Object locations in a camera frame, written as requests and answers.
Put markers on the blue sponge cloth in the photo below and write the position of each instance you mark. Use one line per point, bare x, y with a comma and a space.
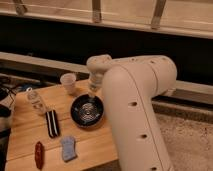
68, 148

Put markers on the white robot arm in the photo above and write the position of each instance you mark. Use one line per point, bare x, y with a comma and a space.
127, 86

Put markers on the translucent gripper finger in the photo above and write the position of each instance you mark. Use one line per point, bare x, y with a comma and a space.
92, 93

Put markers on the dark ceramic bowl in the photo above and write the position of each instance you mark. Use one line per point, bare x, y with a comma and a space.
87, 111

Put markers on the translucent plastic cup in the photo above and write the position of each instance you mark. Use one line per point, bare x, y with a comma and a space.
68, 81

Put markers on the black white striped case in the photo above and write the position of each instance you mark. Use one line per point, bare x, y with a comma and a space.
52, 124

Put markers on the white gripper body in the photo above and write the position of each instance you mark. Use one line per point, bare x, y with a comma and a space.
97, 66

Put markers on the clear glass jar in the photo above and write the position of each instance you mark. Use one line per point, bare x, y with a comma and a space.
36, 101

